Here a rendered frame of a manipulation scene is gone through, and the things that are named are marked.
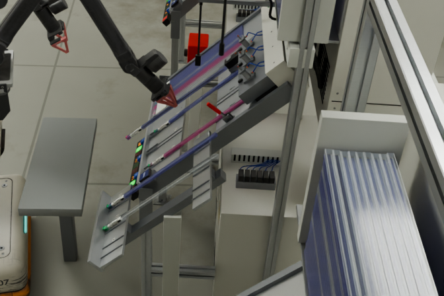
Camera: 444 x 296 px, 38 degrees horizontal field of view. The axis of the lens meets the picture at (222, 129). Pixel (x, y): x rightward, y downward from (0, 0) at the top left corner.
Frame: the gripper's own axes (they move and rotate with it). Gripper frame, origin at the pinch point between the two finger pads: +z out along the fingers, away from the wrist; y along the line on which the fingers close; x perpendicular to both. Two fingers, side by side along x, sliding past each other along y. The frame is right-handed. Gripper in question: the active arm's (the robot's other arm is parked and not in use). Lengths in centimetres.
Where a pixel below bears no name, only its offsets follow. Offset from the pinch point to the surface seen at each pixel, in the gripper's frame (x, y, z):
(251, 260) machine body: 18, -19, 68
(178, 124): 8.6, 5.9, 10.5
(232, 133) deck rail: -17.5, -20.4, 13.4
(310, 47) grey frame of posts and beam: -60, -25, 1
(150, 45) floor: 90, 216, 44
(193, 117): 41, 85, 49
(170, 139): 12.5, -0.4, 10.5
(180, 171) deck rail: 8.4, -20.2, 14.1
